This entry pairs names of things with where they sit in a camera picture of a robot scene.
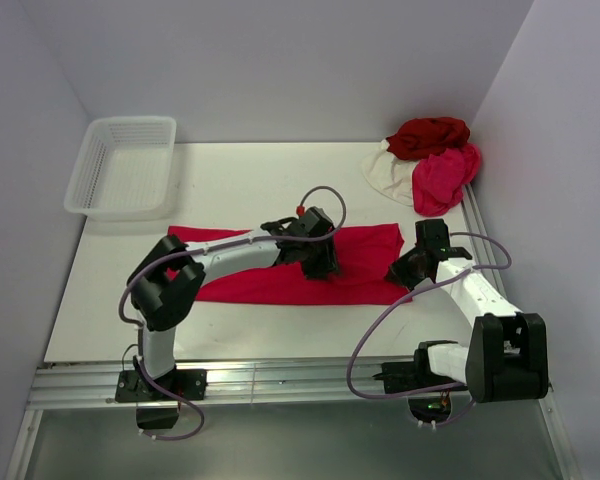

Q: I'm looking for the white plastic mesh basket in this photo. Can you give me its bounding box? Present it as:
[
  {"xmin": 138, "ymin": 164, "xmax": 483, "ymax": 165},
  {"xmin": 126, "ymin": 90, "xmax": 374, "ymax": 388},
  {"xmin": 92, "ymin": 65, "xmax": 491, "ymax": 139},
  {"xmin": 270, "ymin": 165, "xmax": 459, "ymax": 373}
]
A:
[{"xmin": 64, "ymin": 116, "xmax": 180, "ymax": 221}]

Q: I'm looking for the dark red t-shirt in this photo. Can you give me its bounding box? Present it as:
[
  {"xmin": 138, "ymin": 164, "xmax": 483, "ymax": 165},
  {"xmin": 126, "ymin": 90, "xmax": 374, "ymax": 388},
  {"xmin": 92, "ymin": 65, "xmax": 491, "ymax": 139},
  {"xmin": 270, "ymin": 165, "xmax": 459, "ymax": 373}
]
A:
[{"xmin": 386, "ymin": 117, "xmax": 470, "ymax": 161}]

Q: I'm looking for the bright red t-shirt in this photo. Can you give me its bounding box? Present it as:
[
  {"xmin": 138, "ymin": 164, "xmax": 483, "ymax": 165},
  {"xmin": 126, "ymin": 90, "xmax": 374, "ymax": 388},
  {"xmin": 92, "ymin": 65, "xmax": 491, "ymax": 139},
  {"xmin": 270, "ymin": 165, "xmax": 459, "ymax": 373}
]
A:
[{"xmin": 196, "ymin": 223, "xmax": 408, "ymax": 306}]

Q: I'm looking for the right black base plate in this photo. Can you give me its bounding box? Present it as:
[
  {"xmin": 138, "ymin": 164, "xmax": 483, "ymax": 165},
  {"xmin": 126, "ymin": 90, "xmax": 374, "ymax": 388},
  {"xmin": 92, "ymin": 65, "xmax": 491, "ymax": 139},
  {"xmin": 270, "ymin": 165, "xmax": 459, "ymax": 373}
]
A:
[{"xmin": 374, "ymin": 361, "xmax": 422, "ymax": 394}]

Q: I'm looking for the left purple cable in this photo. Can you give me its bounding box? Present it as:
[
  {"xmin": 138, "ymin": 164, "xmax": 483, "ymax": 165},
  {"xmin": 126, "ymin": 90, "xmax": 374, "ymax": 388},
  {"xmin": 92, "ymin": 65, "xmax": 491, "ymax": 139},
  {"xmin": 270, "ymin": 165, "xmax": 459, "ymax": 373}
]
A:
[{"xmin": 117, "ymin": 185, "xmax": 350, "ymax": 442}]

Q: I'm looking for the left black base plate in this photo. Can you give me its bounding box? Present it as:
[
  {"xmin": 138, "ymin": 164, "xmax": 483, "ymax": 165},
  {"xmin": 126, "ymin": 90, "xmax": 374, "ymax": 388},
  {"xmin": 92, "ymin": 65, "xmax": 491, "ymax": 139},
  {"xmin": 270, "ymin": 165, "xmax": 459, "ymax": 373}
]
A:
[{"xmin": 114, "ymin": 369, "xmax": 207, "ymax": 403}]

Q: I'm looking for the aluminium mounting rail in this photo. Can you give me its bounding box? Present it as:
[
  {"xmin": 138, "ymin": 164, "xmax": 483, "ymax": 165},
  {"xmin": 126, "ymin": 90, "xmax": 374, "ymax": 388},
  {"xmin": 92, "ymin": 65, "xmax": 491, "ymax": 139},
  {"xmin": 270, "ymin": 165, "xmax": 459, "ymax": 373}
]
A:
[{"xmin": 25, "ymin": 358, "xmax": 357, "ymax": 410}]

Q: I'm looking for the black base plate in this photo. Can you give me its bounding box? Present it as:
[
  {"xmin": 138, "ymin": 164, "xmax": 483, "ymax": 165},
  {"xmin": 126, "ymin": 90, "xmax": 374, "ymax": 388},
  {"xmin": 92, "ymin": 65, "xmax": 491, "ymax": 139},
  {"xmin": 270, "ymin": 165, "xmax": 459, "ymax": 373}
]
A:
[
  {"xmin": 114, "ymin": 369, "xmax": 207, "ymax": 403},
  {"xmin": 374, "ymin": 361, "xmax": 422, "ymax": 394}
]

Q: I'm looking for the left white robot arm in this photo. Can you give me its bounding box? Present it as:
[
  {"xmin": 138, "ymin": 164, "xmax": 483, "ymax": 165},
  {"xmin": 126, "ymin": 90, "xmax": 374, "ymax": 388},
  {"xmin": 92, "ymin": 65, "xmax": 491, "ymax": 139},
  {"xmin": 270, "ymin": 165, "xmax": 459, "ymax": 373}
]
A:
[{"xmin": 116, "ymin": 207, "xmax": 339, "ymax": 402}]

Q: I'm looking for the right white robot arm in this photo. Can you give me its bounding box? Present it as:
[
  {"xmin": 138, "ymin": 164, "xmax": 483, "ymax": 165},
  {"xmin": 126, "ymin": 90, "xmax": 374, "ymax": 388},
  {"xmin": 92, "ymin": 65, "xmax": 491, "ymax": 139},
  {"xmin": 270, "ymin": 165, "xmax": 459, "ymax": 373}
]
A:
[{"xmin": 386, "ymin": 219, "xmax": 549, "ymax": 403}]

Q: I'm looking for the pink t-shirt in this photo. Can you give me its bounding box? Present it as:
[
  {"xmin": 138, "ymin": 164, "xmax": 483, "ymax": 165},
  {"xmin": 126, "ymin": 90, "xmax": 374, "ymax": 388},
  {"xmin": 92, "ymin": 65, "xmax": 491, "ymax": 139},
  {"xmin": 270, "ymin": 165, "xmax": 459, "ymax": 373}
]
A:
[{"xmin": 412, "ymin": 143, "xmax": 482, "ymax": 217}]

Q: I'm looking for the white t-shirt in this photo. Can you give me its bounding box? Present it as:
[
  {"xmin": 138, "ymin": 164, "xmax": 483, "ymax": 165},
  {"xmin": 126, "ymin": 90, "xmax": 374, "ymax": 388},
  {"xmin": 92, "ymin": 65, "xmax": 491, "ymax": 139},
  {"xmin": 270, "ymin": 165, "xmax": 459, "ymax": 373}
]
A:
[{"xmin": 361, "ymin": 139, "xmax": 418, "ymax": 207}]

